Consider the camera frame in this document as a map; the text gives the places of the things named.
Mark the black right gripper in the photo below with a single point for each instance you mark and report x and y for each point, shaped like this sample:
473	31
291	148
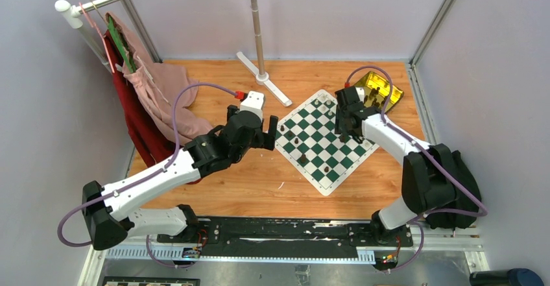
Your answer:
340	128

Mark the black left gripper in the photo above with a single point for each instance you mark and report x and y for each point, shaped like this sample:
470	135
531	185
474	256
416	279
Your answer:
266	140

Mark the yellow tin box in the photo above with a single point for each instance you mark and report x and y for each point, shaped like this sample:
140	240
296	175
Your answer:
377	89

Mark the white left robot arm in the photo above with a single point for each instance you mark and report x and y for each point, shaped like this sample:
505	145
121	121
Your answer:
114	211

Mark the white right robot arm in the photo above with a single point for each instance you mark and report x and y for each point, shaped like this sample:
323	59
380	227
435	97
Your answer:
427	170

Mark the green white chess mat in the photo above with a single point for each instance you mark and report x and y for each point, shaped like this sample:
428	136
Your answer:
313	123

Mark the white clothes rack stand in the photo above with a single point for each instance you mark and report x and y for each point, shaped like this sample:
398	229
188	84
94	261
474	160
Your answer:
258	70

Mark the red cloth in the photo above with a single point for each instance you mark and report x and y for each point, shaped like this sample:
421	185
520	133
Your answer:
151	145

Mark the pink cloth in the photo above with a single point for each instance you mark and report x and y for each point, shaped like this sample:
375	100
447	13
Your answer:
157	85

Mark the black cloth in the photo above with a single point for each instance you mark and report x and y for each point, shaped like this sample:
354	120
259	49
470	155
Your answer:
452	221

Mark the green hanger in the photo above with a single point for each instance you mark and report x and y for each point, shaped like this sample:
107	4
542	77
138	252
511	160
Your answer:
120	43

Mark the white rack bar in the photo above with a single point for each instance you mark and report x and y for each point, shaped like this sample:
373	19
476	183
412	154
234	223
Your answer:
72	13

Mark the dark blue cylinder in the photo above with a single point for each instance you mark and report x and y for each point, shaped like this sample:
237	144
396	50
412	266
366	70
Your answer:
510	277

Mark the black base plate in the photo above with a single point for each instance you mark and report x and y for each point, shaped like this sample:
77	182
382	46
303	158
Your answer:
284	238

